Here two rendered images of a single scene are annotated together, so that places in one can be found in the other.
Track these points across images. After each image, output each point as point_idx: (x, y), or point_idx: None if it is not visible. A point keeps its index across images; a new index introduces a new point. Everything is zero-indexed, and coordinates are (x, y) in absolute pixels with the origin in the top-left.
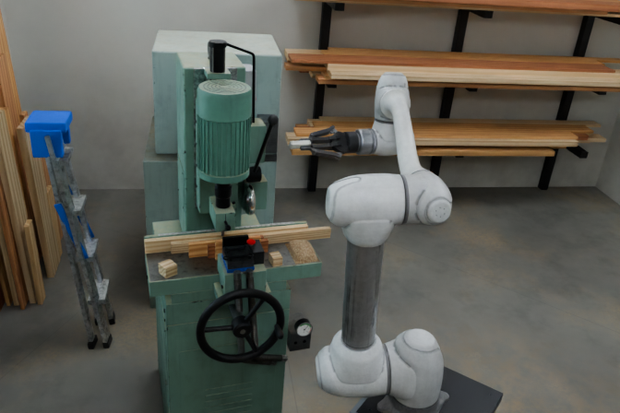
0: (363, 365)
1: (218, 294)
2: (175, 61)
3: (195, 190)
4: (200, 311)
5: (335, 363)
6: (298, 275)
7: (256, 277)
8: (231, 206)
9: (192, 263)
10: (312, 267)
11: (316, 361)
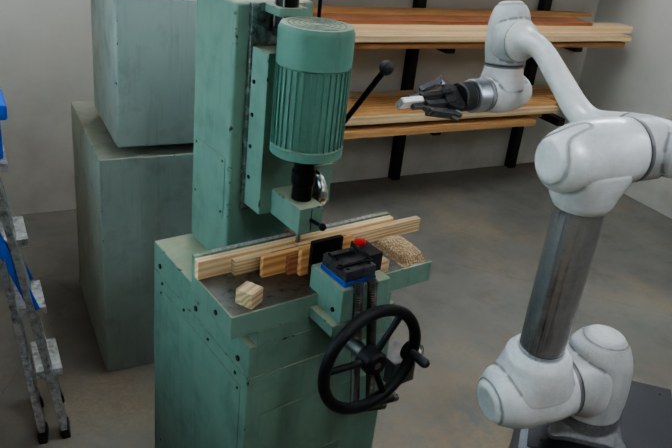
0: (561, 380)
1: (327, 321)
2: (148, 11)
3: (243, 183)
4: (290, 350)
5: (522, 385)
6: (405, 282)
7: (378, 290)
8: (312, 199)
9: (271, 284)
10: (421, 270)
11: (489, 388)
